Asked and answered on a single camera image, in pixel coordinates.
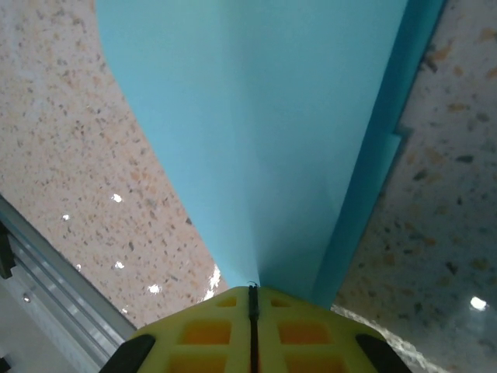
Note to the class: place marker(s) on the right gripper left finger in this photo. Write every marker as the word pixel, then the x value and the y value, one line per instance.
pixel 202 338

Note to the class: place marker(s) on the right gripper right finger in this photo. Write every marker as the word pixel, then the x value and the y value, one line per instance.
pixel 306 338

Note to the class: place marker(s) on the light blue paper sheet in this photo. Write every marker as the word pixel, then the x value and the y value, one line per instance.
pixel 252 136

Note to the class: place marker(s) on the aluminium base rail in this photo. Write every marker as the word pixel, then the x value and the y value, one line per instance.
pixel 58 287

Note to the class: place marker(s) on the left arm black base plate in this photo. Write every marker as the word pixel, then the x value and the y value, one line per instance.
pixel 4 252

